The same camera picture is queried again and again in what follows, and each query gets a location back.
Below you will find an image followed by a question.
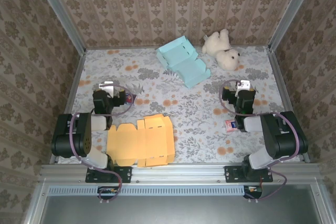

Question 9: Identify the orange paper box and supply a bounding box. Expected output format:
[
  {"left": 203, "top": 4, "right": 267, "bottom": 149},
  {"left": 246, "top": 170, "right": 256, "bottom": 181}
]
[{"left": 107, "top": 113, "right": 176, "bottom": 168}]

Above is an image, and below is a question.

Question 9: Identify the light blue paper box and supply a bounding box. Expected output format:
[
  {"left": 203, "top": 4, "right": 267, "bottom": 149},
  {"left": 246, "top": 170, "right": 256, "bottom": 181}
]
[{"left": 155, "top": 36, "right": 212, "bottom": 89}]

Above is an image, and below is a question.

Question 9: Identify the black base connector box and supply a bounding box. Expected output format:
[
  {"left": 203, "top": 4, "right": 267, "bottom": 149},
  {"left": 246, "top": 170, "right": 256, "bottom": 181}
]
[
  {"left": 97, "top": 186, "right": 122, "bottom": 200},
  {"left": 243, "top": 185, "right": 263, "bottom": 199}
]

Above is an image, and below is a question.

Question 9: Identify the small pink packet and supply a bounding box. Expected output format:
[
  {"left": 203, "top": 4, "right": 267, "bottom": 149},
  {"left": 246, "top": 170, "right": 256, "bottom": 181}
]
[{"left": 224, "top": 119, "right": 238, "bottom": 132}]

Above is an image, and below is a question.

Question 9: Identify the white plush bear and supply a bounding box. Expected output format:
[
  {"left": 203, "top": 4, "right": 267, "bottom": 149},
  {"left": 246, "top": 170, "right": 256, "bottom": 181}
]
[{"left": 201, "top": 28, "right": 242, "bottom": 71}]

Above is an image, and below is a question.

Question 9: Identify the floral table cloth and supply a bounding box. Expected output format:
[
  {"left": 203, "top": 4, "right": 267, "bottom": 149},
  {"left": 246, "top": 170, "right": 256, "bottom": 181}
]
[{"left": 57, "top": 46, "right": 301, "bottom": 164}]

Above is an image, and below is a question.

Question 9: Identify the grey metal panel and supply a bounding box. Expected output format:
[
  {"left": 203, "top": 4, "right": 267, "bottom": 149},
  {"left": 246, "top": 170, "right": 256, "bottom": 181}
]
[{"left": 39, "top": 185, "right": 324, "bottom": 224}]

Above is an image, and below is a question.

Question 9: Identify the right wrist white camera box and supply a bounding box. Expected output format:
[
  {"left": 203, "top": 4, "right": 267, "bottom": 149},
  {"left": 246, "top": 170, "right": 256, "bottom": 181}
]
[{"left": 237, "top": 79, "right": 251, "bottom": 91}]

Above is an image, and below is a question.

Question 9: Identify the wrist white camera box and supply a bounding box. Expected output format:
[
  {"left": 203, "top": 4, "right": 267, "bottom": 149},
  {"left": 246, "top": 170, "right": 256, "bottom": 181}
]
[
  {"left": 99, "top": 81, "right": 114, "bottom": 97},
  {"left": 237, "top": 79, "right": 251, "bottom": 91}
]

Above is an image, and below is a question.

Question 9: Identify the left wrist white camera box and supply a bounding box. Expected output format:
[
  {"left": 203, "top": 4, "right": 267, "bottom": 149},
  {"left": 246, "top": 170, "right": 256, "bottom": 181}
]
[{"left": 99, "top": 81, "right": 114, "bottom": 97}]

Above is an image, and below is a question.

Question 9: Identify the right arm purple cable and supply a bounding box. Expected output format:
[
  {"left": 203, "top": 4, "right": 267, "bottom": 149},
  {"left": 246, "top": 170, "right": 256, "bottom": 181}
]
[{"left": 219, "top": 79, "right": 302, "bottom": 204}]

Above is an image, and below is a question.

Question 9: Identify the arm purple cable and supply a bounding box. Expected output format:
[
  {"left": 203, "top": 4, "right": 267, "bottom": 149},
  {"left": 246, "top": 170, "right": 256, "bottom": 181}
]
[
  {"left": 219, "top": 79, "right": 302, "bottom": 204},
  {"left": 68, "top": 84, "right": 134, "bottom": 204}
]

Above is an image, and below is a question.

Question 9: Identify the aluminium table side rail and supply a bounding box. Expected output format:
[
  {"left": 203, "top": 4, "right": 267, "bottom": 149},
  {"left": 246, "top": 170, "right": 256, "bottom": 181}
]
[
  {"left": 49, "top": 49, "right": 86, "bottom": 164},
  {"left": 267, "top": 47, "right": 311, "bottom": 163}
]

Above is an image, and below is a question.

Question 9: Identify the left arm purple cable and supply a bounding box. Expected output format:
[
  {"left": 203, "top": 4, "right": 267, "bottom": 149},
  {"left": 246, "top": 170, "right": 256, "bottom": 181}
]
[{"left": 68, "top": 84, "right": 134, "bottom": 204}]

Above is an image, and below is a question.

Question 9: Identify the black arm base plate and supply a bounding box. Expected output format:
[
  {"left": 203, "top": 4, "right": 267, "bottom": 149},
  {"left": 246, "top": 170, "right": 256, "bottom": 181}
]
[
  {"left": 85, "top": 165, "right": 132, "bottom": 183},
  {"left": 224, "top": 165, "right": 274, "bottom": 183}
]

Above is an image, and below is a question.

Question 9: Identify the aluminium corner post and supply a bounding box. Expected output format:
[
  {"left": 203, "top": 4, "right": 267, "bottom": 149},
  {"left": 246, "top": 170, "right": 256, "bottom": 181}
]
[
  {"left": 30, "top": 0, "right": 87, "bottom": 55},
  {"left": 268, "top": 0, "right": 321, "bottom": 52}
]

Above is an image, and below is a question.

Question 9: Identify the long aluminium frame rail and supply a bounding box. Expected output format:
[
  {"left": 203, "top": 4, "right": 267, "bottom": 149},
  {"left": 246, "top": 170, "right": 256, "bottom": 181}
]
[{"left": 39, "top": 163, "right": 323, "bottom": 184}]

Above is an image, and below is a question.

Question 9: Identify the grey slotted cable duct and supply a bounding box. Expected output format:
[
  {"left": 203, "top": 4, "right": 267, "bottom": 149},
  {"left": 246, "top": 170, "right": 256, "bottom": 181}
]
[{"left": 48, "top": 185, "right": 245, "bottom": 197}]

